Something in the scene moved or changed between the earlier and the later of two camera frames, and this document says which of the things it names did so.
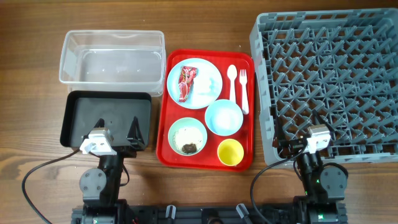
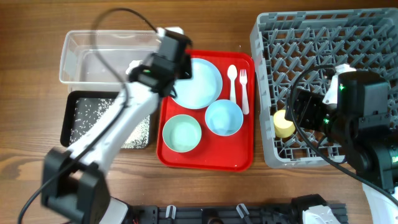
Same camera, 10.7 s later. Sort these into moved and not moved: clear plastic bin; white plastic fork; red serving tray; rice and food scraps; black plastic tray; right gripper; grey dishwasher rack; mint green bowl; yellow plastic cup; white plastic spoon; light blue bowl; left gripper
Moved: rice and food scraps; yellow plastic cup; right gripper; mint green bowl; left gripper
Not moved: red serving tray; white plastic fork; light blue bowl; grey dishwasher rack; clear plastic bin; white plastic spoon; black plastic tray
